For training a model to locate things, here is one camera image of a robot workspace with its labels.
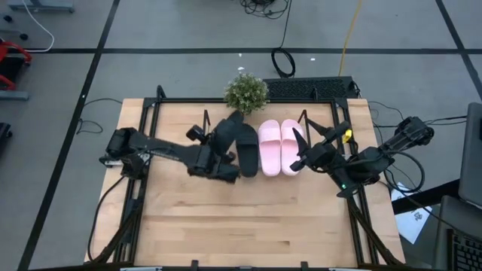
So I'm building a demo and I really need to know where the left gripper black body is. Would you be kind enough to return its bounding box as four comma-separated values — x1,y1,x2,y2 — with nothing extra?
187,145,242,184

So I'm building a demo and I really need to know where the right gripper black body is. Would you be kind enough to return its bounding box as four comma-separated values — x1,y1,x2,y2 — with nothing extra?
307,142,342,172

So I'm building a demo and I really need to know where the pink rubber slide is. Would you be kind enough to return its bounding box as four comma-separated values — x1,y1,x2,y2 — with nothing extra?
257,119,283,178
279,118,305,177

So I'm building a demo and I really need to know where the black rubber slide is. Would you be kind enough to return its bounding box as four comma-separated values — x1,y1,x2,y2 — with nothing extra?
234,122,261,178
209,110,245,156

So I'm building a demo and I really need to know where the black perforated metal box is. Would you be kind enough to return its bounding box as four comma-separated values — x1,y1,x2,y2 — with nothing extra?
262,76,358,100

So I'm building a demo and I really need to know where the small green potted plant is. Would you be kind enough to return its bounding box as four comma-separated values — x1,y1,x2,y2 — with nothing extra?
223,72,270,116

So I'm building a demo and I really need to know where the black desk edge bar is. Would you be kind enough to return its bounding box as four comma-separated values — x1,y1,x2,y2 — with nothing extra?
391,178,462,215

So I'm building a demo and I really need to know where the white paper sheet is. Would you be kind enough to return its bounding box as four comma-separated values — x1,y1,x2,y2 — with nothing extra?
389,181,434,245

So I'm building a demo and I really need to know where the grey open laptop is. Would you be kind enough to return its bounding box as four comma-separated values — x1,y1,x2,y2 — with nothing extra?
432,102,482,271

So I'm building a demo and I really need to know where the black chair base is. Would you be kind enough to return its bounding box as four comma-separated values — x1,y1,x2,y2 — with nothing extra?
0,122,14,150

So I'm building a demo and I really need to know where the grey desk foot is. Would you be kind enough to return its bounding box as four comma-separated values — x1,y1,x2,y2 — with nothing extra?
6,0,76,14
0,90,30,102

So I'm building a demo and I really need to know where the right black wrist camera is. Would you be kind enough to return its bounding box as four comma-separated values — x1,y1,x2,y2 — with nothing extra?
324,120,354,146

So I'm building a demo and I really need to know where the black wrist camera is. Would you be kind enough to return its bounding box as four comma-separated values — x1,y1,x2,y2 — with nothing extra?
324,120,354,146
185,124,207,145

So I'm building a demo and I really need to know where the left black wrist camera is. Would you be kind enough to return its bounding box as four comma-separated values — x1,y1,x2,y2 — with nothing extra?
185,124,207,145

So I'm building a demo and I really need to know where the black metal rig frame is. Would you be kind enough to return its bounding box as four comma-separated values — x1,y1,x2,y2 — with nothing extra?
87,84,406,271

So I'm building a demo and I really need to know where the black coiled cable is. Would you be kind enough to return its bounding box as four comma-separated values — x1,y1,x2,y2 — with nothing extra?
270,0,297,79

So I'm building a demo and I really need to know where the yellow cable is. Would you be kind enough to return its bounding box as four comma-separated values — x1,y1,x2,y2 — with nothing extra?
337,0,365,78

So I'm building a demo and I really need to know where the thin black cable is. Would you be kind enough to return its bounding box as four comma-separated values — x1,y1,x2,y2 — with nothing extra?
76,97,124,136
368,100,468,129

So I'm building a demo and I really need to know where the tangled black cable pile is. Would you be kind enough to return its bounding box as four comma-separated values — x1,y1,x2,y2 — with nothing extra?
239,0,291,20

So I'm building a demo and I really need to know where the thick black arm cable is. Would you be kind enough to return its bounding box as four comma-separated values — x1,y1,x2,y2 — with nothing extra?
87,175,127,263

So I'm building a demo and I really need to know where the white cable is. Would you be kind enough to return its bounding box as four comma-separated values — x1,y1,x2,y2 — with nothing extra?
20,0,56,53

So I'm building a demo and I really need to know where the red metal cart frame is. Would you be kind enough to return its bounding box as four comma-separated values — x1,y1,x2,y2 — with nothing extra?
0,37,33,91

